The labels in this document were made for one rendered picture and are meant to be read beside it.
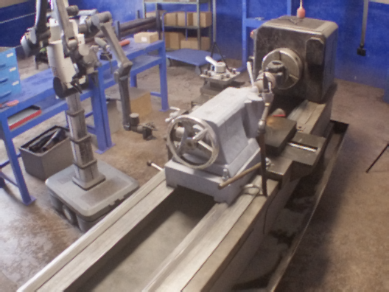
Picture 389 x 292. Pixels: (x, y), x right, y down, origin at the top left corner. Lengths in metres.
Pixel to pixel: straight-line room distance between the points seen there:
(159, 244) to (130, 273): 0.19
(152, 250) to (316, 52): 1.56
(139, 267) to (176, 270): 0.22
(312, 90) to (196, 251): 1.52
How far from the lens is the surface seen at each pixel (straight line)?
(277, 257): 1.86
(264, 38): 2.46
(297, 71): 2.22
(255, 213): 1.44
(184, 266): 1.23
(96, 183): 2.66
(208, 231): 1.35
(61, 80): 2.30
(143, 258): 1.42
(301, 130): 1.98
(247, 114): 1.59
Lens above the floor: 1.76
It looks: 29 degrees down
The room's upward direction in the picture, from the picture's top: 2 degrees counter-clockwise
